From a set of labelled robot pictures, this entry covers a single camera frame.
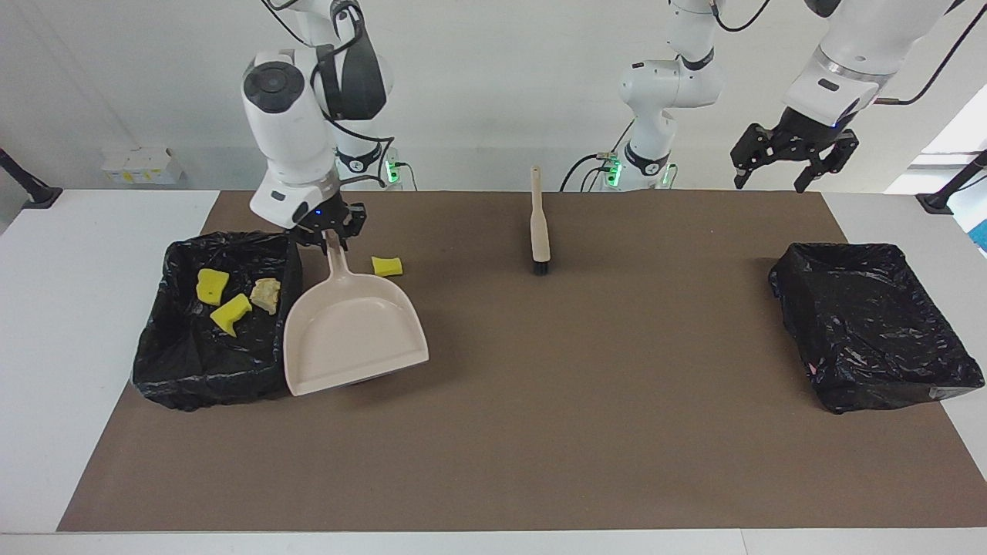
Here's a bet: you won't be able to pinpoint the white cardboard box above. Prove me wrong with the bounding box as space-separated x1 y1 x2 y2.
102 146 184 186

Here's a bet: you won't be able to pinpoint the beige brush black bristles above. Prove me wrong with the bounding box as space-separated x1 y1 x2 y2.
530 165 553 277

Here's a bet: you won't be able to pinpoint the brown table mat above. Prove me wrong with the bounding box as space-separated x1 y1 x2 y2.
58 190 987 533

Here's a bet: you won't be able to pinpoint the striped croissant piece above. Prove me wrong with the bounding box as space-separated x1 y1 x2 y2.
250 278 281 315

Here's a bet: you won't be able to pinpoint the black left base cable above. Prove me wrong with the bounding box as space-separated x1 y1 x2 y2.
561 153 618 192

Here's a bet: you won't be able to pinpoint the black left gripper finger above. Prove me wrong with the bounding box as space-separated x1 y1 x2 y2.
730 123 780 190
794 133 859 193

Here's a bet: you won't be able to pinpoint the green yellow sponge piece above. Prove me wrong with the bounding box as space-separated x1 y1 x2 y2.
210 293 254 338

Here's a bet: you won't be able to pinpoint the yellow sponge piece dark dot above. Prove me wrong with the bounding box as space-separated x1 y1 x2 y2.
196 267 231 306

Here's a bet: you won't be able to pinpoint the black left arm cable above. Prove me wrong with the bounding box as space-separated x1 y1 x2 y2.
709 0 987 106

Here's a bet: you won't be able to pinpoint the black bag lined bin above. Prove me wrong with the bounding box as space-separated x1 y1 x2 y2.
133 231 311 412

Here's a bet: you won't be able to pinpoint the beige plastic dustpan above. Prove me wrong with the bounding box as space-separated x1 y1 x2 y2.
283 231 429 397

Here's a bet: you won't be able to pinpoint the black camera stand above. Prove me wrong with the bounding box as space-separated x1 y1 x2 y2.
915 150 987 215
0 148 63 210

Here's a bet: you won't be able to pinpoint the black bag bin pink spot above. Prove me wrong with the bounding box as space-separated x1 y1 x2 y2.
769 242 986 415

